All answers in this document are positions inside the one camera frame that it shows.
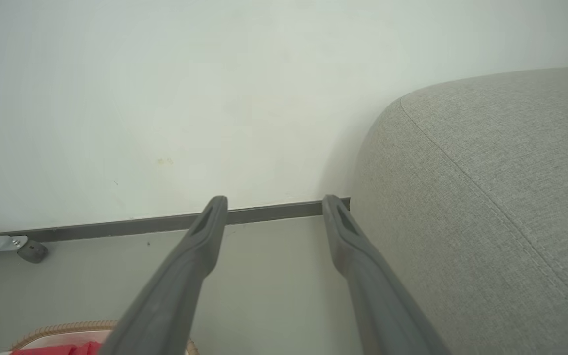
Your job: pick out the grey fabric sofa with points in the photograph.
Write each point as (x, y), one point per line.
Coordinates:
(486, 222)

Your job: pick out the cream perforated laundry basket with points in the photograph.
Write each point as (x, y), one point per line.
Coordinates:
(62, 329)

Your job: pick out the red basketball jersey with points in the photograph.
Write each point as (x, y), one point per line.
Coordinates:
(67, 350)

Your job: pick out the dark grey rubber foot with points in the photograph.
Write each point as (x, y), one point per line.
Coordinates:
(33, 252)

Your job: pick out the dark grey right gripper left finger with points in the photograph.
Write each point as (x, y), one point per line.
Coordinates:
(175, 296)

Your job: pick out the dark grey skirting board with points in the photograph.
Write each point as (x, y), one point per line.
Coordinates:
(264, 213)

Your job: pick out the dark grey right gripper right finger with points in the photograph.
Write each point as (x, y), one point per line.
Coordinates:
(377, 301)

